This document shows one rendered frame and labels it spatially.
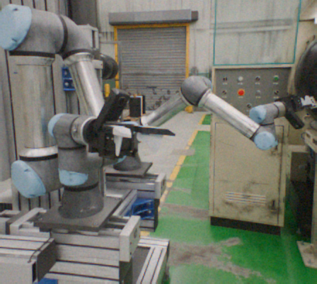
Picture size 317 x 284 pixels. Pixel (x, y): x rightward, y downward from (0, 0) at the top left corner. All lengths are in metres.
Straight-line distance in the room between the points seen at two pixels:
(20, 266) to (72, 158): 0.40
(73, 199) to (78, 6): 0.73
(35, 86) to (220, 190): 1.76
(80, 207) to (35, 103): 0.37
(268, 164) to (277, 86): 0.57
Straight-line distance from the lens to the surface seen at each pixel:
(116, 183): 1.51
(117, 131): 0.58
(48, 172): 0.92
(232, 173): 2.30
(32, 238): 1.15
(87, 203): 1.04
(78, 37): 0.96
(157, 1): 11.21
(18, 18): 0.88
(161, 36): 10.93
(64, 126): 0.78
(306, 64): 1.64
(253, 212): 2.41
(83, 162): 0.82
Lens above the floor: 1.17
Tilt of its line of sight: 10 degrees down
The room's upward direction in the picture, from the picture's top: straight up
